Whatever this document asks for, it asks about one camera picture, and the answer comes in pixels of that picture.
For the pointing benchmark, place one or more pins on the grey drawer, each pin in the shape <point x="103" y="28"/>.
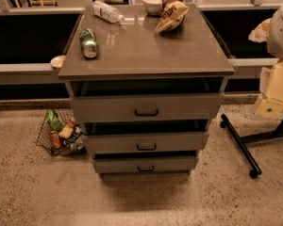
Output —
<point x="145" y="143"/>
<point x="146" y="108"/>
<point x="143" y="165"/>

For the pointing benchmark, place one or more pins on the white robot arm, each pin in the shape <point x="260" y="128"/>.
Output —
<point x="269" y="104"/>

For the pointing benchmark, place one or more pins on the grey drawer cabinet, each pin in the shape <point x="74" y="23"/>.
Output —
<point x="134" y="61"/>

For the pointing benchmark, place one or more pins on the grey bottom drawer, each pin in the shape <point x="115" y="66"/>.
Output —
<point x="143" y="165"/>

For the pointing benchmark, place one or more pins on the grey top drawer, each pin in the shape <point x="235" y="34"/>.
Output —
<point x="146" y="108"/>

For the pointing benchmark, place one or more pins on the dark blue snack bag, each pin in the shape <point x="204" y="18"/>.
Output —
<point x="74" y="142"/>

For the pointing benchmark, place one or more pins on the green soda can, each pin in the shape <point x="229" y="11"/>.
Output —
<point x="88" y="43"/>

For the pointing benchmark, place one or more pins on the yellow packet in basket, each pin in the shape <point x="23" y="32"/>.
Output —
<point x="66" y="132"/>

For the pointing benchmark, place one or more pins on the green chip bag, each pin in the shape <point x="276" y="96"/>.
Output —
<point x="53" y="120"/>

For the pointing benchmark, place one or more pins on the small round beige disc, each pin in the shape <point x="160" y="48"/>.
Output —
<point x="57" y="61"/>

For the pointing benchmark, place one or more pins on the yellow chip bag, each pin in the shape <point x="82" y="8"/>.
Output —
<point x="172" y="16"/>

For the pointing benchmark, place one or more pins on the clear plastic water bottle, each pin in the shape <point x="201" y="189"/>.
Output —
<point x="107" y="12"/>

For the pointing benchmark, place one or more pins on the white bowl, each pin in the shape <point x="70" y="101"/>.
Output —
<point x="153" y="7"/>

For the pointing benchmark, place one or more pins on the black wheeled stand base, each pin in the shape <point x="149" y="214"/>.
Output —
<point x="255" y="170"/>

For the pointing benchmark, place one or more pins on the black wire basket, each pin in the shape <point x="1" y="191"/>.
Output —
<point x="43" y="140"/>

